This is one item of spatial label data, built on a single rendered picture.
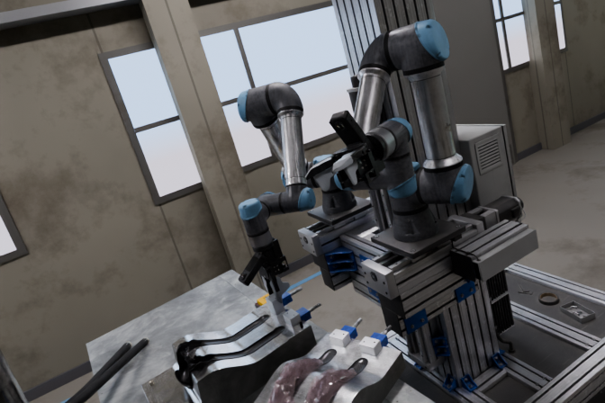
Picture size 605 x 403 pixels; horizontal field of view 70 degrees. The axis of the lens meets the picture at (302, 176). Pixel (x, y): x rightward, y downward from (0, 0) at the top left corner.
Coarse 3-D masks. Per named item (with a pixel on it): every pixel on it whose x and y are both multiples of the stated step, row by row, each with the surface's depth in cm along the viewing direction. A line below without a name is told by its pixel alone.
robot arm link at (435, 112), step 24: (432, 24) 115; (384, 48) 122; (408, 48) 118; (432, 48) 114; (408, 72) 121; (432, 72) 118; (432, 96) 121; (432, 120) 123; (432, 144) 125; (432, 168) 126; (456, 168) 125; (432, 192) 129; (456, 192) 125
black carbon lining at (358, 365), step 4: (328, 352) 127; (332, 352) 127; (336, 352) 126; (324, 356) 126; (328, 356) 126; (332, 356) 125; (324, 360) 125; (328, 360) 124; (360, 360) 120; (364, 360) 120; (352, 364) 119; (356, 364) 119; (360, 364) 119; (364, 364) 118; (348, 368) 117; (356, 368) 118; (360, 368) 117; (364, 368) 116
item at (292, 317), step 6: (318, 306) 145; (288, 312) 141; (294, 312) 140; (300, 312) 142; (306, 312) 141; (288, 318) 138; (294, 318) 138; (300, 318) 139; (306, 318) 141; (288, 324) 140; (294, 324) 138
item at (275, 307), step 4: (300, 288) 154; (284, 292) 152; (292, 292) 152; (296, 292) 153; (268, 296) 150; (272, 296) 150; (284, 296) 150; (288, 296) 150; (268, 300) 148; (272, 300) 147; (276, 300) 147; (284, 300) 149; (288, 300) 150; (292, 300) 151; (268, 304) 150; (272, 304) 146; (276, 304) 147; (280, 304) 148; (284, 304) 149; (272, 308) 148; (276, 308) 147; (280, 308) 148; (272, 312) 150; (276, 312) 147; (280, 312) 148
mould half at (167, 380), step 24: (264, 312) 151; (192, 336) 141; (216, 336) 143; (288, 336) 133; (312, 336) 137; (240, 360) 128; (264, 360) 128; (288, 360) 133; (144, 384) 135; (168, 384) 132; (216, 384) 121; (240, 384) 125; (264, 384) 129
